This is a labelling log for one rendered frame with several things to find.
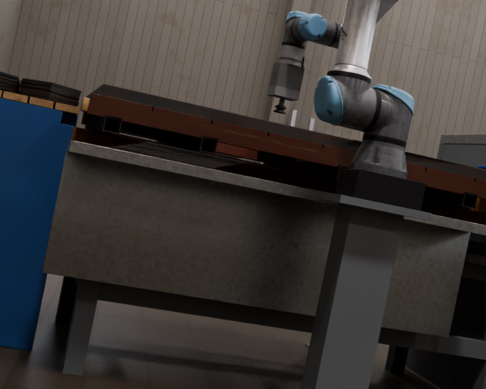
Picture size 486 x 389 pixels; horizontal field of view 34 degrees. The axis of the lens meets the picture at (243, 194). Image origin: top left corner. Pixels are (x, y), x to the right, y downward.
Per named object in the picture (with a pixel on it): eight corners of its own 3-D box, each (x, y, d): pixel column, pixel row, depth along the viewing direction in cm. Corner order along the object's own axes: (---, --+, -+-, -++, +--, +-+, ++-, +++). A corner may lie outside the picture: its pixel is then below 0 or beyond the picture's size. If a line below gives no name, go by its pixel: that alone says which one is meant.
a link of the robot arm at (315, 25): (340, 18, 242) (325, 23, 252) (307, 8, 238) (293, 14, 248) (335, 45, 242) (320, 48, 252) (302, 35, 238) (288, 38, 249)
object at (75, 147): (65, 150, 230) (67, 140, 230) (464, 230, 264) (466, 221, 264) (69, 151, 211) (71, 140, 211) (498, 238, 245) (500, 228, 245)
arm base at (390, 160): (416, 182, 209) (423, 144, 210) (364, 170, 205) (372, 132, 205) (389, 180, 224) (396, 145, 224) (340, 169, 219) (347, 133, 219)
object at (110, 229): (42, 270, 231) (65, 150, 230) (442, 335, 265) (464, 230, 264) (42, 272, 227) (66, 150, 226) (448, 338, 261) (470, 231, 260)
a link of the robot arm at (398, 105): (416, 143, 211) (426, 93, 211) (371, 133, 206) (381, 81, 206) (393, 143, 222) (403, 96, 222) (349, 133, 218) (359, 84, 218)
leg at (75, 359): (61, 367, 245) (105, 149, 244) (81, 370, 246) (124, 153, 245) (62, 373, 239) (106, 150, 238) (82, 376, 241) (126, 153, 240)
